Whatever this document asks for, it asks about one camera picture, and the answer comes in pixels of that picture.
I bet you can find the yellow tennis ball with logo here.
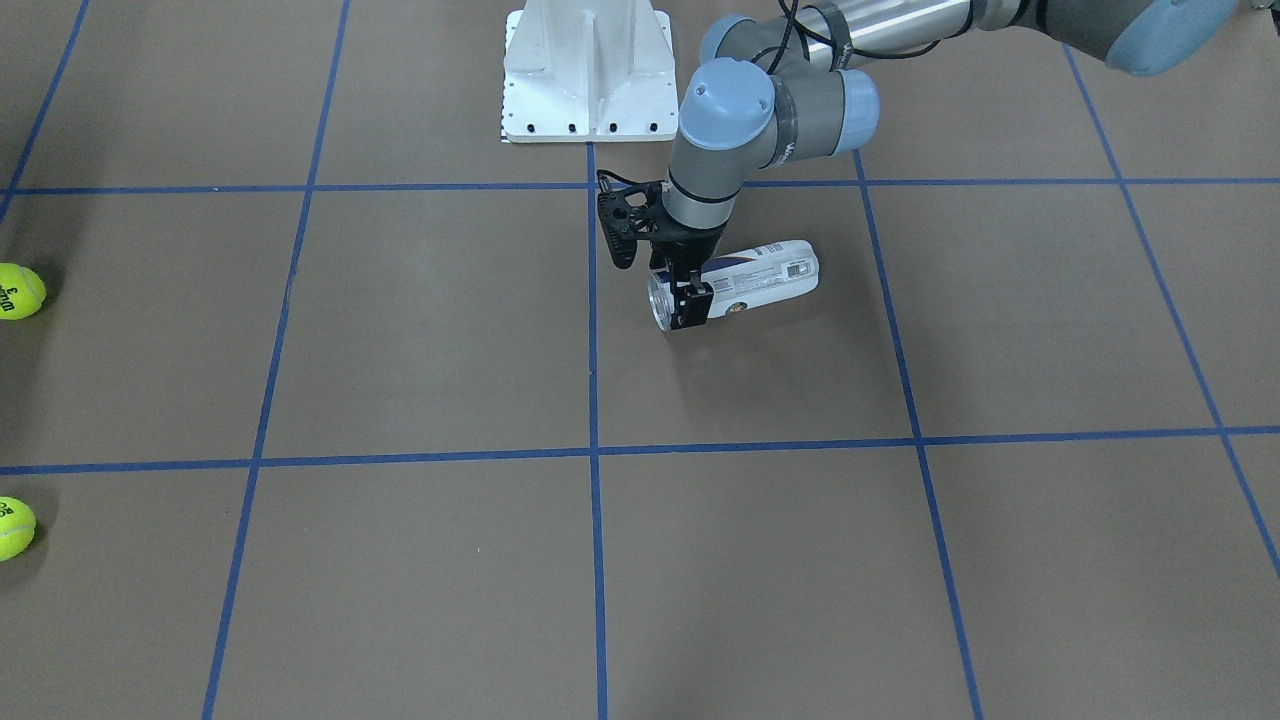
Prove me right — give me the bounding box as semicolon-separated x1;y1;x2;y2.
1;263;47;322

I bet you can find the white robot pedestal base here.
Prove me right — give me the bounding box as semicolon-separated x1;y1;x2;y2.
500;1;678;143

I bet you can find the yellow tennis ball plain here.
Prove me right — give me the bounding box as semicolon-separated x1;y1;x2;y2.
0;496;37;562

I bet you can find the clear tennis ball can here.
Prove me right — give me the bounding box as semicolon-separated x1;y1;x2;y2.
648;240;820;332

